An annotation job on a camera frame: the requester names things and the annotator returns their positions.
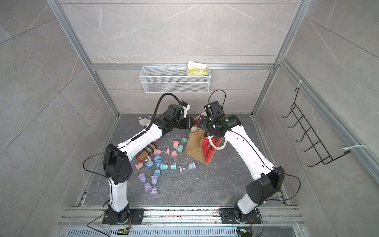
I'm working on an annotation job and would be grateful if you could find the purple hourglass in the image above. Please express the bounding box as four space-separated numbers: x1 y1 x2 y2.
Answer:
137 173 159 193
150 187 159 196
179 162 196 173

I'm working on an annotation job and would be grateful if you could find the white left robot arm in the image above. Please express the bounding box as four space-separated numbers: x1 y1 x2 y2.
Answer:
103 101 195 214

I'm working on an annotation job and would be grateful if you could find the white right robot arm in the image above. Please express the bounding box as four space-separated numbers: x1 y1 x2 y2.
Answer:
196 101 285 217

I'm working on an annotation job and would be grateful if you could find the pink hourglass upright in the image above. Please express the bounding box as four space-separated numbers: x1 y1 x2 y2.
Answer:
173 140 180 149

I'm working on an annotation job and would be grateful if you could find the green hourglass near bag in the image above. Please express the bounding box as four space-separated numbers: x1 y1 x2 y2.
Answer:
176 137 188 153

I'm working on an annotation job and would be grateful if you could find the pink hourglass lying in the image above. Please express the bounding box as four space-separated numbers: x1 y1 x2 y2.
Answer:
153 148 178 157

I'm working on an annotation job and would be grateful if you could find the blue hourglass in pile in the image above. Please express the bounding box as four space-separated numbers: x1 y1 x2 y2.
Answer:
145 155 162 177

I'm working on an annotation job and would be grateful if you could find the green hourglass centre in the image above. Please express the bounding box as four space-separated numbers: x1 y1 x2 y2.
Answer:
159 163 177 170

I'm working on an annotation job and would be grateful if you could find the white fluffy plush toy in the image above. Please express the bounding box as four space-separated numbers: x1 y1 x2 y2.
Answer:
138 116 152 128

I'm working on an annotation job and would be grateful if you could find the plaid fabric pouch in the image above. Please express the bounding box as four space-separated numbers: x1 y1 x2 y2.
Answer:
136 142 157 162

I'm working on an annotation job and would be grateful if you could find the yellow wipes packet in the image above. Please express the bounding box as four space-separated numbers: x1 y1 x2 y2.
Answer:
186 61 209 77

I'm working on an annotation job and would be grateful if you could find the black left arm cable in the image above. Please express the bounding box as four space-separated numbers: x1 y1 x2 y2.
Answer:
82 92 182 237

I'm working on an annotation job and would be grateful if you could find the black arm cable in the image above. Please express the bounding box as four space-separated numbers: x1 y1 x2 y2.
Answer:
82 92 182 237
207 89 302 205

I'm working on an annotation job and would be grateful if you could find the white wire wall basket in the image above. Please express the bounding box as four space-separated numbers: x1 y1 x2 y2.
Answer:
139 65 211 93

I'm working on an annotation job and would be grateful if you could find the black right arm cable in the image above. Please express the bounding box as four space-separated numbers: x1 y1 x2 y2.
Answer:
207 89 302 205

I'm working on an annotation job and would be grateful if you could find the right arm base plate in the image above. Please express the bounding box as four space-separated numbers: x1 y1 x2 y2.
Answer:
219 208 262 224

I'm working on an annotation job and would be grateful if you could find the black wire hook rack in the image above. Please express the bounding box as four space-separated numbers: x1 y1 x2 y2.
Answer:
282 88 351 167

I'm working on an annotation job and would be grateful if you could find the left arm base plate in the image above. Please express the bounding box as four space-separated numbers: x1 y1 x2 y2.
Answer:
102 208 145 225

